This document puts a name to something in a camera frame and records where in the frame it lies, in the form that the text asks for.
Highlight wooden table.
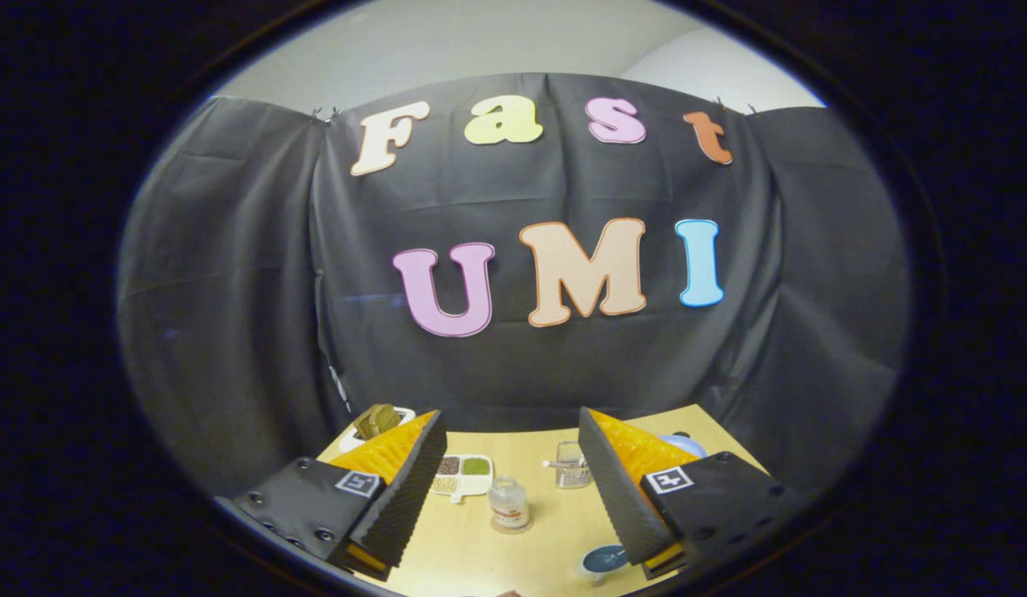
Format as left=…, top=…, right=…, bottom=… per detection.
left=314, top=404, right=767, bottom=597

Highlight brown dried leaves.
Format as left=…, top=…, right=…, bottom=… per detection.
left=353, top=404, right=403, bottom=439

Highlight black backdrop cloth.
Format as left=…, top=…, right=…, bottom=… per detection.
left=117, top=73, right=911, bottom=498

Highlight white rectangular dish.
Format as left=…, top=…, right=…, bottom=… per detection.
left=338, top=406, right=416, bottom=454

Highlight clear glass cup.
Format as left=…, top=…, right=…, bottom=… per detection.
left=543, top=441, right=592, bottom=489

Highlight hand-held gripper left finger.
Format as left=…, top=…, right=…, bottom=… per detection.
left=231, top=409, right=449, bottom=581

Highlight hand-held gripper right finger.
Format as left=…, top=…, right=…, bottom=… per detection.
left=577, top=407, right=801, bottom=580

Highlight white divided grain dish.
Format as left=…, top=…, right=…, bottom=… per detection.
left=431, top=454, right=494, bottom=504

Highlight round blue coaster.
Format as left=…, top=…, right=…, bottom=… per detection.
left=581, top=543, right=630, bottom=581

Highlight small clear juice bottle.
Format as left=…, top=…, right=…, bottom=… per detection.
left=489, top=476, right=533, bottom=534

